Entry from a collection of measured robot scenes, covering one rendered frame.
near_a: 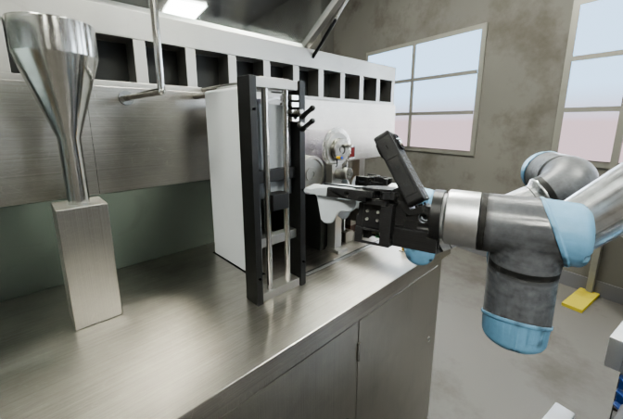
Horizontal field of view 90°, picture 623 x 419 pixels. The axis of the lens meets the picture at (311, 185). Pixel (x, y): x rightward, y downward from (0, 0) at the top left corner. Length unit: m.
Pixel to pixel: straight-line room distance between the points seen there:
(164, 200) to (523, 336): 0.99
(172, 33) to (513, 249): 1.05
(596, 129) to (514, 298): 2.80
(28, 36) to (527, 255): 0.84
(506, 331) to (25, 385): 0.76
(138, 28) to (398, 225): 0.93
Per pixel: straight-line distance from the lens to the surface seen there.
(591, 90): 3.23
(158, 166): 1.11
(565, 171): 0.93
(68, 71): 0.78
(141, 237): 1.14
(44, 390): 0.77
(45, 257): 1.11
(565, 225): 0.44
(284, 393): 0.81
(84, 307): 0.88
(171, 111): 1.12
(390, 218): 0.45
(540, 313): 0.48
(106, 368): 0.76
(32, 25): 0.78
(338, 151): 1.06
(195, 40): 1.19
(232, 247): 1.03
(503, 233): 0.43
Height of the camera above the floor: 1.34
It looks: 12 degrees down
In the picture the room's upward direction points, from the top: straight up
